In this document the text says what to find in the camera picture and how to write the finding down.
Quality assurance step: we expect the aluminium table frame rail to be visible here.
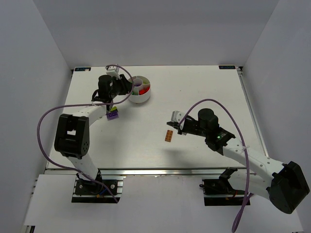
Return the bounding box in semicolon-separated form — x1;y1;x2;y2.
236;67;269;157

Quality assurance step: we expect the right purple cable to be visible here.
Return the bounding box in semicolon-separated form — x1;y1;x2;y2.
178;99;255;233

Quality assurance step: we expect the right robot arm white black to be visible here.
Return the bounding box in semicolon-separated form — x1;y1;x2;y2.
167;108;310;214

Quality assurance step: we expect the white round divided container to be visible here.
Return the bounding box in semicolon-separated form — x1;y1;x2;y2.
129;76;151;104

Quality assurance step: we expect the orange flat lego plate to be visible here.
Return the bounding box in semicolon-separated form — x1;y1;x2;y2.
165;130;173;142

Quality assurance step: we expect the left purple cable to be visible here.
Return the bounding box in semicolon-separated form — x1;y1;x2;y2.
36;64;136;203

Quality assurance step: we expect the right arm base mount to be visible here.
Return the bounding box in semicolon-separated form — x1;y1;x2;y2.
199;167;244;206

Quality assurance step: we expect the purple cable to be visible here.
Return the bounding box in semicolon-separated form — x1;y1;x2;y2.
178;99;255;233
36;64;136;203

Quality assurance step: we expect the red lego brick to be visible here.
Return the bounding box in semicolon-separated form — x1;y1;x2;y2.
139;87;150;95

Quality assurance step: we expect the purple lego brick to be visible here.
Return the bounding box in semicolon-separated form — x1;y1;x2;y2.
106;111;119;120

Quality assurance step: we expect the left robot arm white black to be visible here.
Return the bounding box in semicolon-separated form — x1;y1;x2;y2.
54;74;133;180

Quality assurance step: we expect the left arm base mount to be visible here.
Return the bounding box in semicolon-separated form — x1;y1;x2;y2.
71;176;123;204

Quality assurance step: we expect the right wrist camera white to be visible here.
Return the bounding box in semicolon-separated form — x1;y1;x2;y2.
171;111;185;123

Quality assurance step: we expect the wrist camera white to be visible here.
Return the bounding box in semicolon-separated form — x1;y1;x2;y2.
105;65;120;80
171;111;185;123

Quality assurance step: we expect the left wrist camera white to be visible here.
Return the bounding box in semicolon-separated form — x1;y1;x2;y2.
105;65;120;80

